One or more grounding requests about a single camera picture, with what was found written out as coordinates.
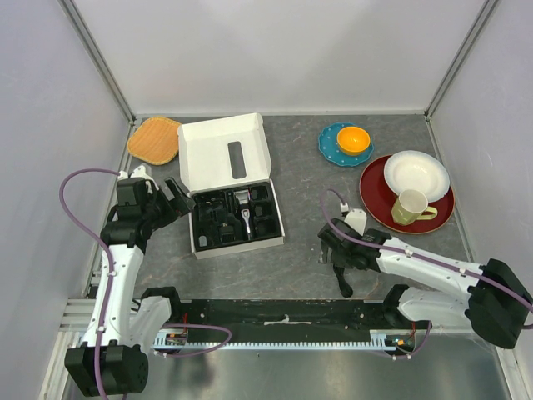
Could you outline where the white clipper kit box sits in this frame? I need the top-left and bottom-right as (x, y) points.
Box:
(178, 112), (285, 259)

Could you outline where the black clipper guard comb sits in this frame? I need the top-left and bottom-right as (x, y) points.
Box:
(256, 219), (277, 238)
(253, 202), (274, 218)
(250, 186), (270, 202)

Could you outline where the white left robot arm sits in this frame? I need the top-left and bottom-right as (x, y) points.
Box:
(64, 164), (193, 399)

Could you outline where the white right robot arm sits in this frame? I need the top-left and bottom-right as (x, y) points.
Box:
(318, 214), (532, 349)

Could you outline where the silver black hair clipper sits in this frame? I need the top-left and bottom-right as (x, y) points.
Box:
(234, 189), (253, 240)

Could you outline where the dark red plate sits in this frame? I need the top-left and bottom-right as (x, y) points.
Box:
(359, 155), (455, 235)

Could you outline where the woven orange tray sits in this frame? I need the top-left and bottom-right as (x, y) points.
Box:
(127, 116), (181, 166)

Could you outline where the pale yellow mug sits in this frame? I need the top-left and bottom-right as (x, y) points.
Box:
(391, 189), (438, 226)

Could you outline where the orange bowl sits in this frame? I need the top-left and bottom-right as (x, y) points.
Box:
(336, 126), (371, 156)

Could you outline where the white paper bowl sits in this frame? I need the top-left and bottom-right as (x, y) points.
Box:
(383, 150), (450, 203)

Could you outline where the teal dotted plate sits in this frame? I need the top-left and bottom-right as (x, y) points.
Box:
(318, 122), (374, 167)

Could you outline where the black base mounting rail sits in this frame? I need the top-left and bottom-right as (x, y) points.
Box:
(170, 299), (427, 345)

